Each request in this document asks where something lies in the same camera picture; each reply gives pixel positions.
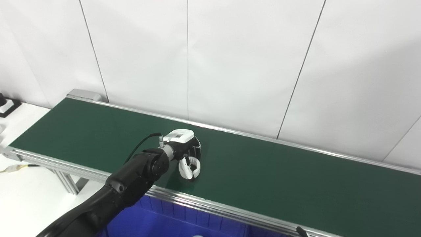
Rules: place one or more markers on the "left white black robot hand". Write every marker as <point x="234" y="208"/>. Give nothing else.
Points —
<point x="179" y="136"/>

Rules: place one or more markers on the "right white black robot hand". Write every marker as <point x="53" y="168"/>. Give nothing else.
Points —
<point x="302" y="232"/>

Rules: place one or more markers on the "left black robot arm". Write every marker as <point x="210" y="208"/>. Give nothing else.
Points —
<point x="138" y="174"/>

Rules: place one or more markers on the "green conveyor belt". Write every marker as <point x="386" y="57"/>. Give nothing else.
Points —
<point x="279" y="184"/>
<point x="65" y="164"/>

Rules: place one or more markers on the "blue bin with white rings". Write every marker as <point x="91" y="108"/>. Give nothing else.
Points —
<point x="158" y="223"/>

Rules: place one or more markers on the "grey conveyor end housing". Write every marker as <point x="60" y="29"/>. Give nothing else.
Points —
<point x="84" y="94"/>

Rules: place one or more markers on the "aluminium conveyor leg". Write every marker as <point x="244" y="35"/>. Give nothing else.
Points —
<point x="67" y="182"/>

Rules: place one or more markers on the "black device on white base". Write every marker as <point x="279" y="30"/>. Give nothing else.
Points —
<point x="14" y="105"/>

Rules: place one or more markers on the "black round knob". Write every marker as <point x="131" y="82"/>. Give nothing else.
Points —
<point x="1" y="99"/>

